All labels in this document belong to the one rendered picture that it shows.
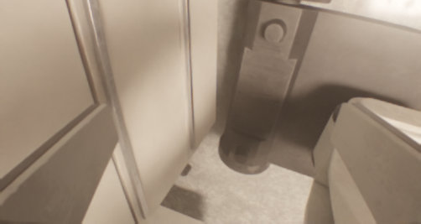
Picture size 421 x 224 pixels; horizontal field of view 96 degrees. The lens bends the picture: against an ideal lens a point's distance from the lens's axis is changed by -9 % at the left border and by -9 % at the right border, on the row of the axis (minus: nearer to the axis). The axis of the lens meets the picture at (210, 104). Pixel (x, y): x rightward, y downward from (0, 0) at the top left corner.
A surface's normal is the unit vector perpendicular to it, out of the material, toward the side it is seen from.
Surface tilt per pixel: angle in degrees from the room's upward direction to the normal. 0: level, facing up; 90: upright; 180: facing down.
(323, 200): 90
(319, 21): 0
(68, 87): 90
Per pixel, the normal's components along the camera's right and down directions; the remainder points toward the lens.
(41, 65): 0.93, 0.18
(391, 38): -0.37, 0.47
